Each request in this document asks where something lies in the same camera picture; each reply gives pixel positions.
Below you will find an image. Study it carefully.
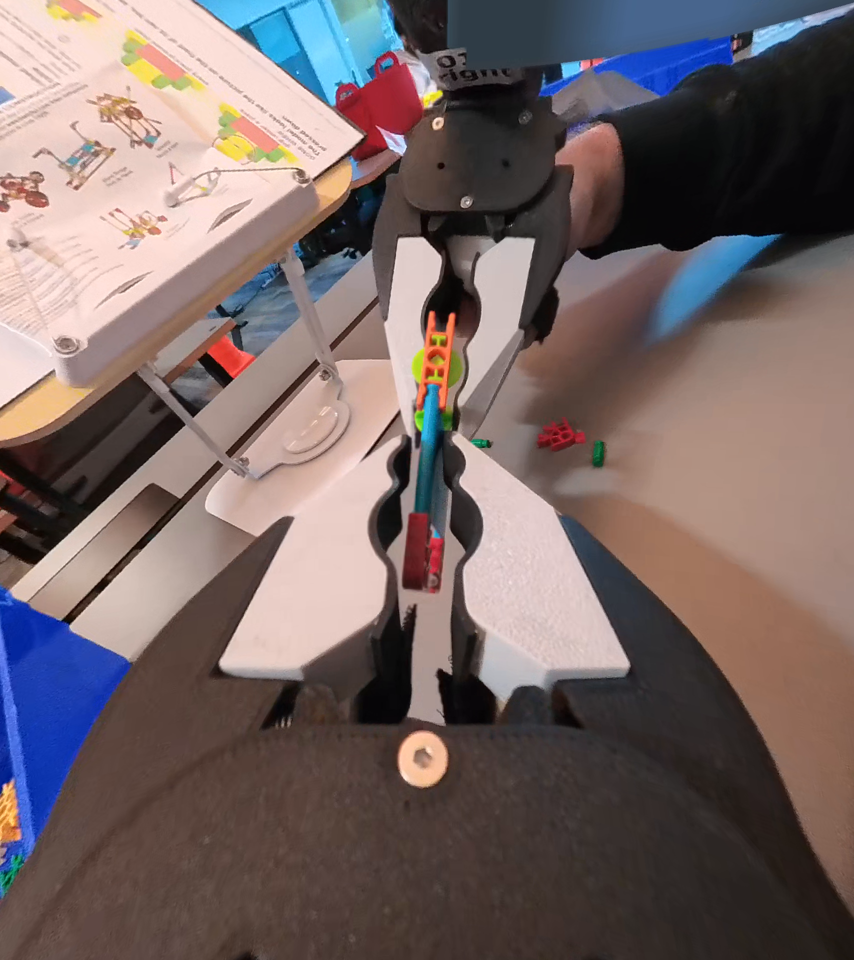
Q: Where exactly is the red tote bag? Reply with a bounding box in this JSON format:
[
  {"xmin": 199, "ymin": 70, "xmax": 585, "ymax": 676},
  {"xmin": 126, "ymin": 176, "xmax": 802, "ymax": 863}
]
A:
[{"xmin": 334, "ymin": 51, "xmax": 426, "ymax": 162}]

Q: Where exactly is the rectangular table hatch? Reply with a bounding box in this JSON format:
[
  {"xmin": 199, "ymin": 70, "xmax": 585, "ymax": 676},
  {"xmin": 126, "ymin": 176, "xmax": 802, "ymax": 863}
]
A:
[{"xmin": 10, "ymin": 483, "xmax": 182, "ymax": 624}]

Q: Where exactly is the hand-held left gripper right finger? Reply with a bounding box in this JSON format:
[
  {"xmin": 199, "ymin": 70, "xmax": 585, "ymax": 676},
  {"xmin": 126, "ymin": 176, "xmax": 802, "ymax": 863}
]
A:
[{"xmin": 438, "ymin": 433, "xmax": 632, "ymax": 725}]

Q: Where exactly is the teal plastic panel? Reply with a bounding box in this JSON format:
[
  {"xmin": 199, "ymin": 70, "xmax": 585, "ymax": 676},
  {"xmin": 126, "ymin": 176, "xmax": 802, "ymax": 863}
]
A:
[{"xmin": 413, "ymin": 381, "xmax": 452, "ymax": 520}]

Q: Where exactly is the orange toy clip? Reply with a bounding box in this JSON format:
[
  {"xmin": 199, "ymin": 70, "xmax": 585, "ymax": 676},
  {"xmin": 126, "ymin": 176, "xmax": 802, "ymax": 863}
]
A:
[{"xmin": 416, "ymin": 309, "xmax": 460, "ymax": 412}]

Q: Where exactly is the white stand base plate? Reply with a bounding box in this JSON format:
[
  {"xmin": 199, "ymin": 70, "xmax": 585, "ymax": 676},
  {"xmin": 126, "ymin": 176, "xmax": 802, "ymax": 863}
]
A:
[{"xmin": 0, "ymin": 161, "xmax": 404, "ymax": 540}]

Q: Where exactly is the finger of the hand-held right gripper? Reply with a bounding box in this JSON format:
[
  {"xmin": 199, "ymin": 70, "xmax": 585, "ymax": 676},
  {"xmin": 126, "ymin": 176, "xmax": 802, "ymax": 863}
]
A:
[
  {"xmin": 455, "ymin": 238, "xmax": 538, "ymax": 432},
  {"xmin": 382, "ymin": 234, "xmax": 449, "ymax": 421}
]

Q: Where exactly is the person's right forearm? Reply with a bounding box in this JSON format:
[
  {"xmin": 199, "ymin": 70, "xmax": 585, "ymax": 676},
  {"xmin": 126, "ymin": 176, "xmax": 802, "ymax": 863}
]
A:
[{"xmin": 580, "ymin": 3, "xmax": 854, "ymax": 260}]

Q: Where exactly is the plain blue plastic bin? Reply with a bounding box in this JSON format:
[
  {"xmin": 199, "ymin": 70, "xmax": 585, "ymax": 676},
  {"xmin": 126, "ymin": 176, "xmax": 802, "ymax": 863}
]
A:
[{"xmin": 539, "ymin": 37, "xmax": 734, "ymax": 99}]

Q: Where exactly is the blue plastic bin with label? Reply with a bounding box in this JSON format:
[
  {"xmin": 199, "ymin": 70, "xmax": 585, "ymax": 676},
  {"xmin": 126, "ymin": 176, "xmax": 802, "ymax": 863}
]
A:
[{"xmin": 0, "ymin": 581, "xmax": 132, "ymax": 960}]

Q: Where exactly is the lime green spool rod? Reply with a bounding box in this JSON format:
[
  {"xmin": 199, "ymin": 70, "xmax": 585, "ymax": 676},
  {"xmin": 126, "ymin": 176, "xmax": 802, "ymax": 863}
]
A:
[{"xmin": 410, "ymin": 343, "xmax": 467, "ymax": 438}]

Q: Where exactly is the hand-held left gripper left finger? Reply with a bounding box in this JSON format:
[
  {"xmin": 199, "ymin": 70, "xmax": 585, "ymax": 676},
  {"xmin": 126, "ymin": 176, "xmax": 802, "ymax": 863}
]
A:
[{"xmin": 218, "ymin": 435, "xmax": 417, "ymax": 725}]

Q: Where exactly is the printed instruction sheet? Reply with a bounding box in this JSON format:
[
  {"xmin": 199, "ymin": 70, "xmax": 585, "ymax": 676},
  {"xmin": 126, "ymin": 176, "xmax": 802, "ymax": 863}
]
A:
[{"xmin": 0, "ymin": 0, "xmax": 366, "ymax": 445}]

